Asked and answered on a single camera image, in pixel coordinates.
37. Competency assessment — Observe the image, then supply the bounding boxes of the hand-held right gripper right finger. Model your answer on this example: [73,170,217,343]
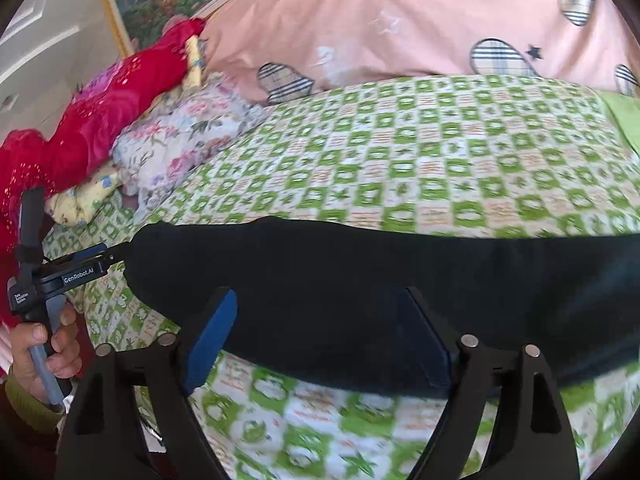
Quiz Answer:
[385,286,581,480]

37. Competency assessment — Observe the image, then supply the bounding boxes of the white panelled door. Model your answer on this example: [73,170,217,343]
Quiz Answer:
[0,0,127,141]

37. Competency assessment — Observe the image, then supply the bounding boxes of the yellow printed cloth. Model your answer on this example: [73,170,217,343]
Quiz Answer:
[45,37,209,227]

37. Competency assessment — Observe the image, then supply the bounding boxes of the pink quilt with plaid hearts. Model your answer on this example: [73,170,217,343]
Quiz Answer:
[199,0,640,107]

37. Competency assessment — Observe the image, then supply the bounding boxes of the red floral blanket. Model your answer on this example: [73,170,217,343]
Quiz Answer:
[0,17,208,261]

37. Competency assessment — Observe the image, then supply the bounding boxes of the plain green cloth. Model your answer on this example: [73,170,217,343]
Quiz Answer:
[597,90,640,157]

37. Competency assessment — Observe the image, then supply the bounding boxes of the black pants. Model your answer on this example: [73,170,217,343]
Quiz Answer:
[122,216,640,402]

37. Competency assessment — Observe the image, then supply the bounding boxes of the person's left hand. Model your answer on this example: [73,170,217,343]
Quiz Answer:
[9,305,84,402]

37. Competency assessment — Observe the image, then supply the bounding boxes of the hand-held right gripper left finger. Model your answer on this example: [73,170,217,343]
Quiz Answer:
[54,287,239,480]

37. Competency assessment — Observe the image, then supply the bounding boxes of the white floral ruffled cloth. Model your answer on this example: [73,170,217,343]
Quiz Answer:
[111,72,272,211]

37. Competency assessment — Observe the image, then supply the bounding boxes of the green checked bedsheet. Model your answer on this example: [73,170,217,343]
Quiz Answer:
[42,74,640,480]

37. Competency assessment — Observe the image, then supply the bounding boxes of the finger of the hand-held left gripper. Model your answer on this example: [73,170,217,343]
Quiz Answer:
[65,242,132,267]

